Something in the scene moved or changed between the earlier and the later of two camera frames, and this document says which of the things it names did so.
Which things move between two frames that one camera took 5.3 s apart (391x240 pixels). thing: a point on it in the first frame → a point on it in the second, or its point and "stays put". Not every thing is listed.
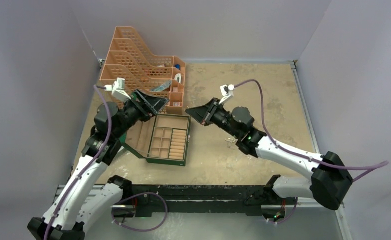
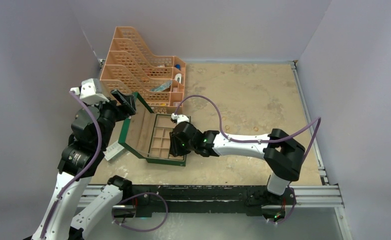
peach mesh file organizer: (129, 57) stays put
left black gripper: (156, 103) → (127, 102)
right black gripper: (202, 114) → (175, 150)
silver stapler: (178, 77) stays put
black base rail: (196, 198) stays put
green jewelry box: (161, 138) stays put
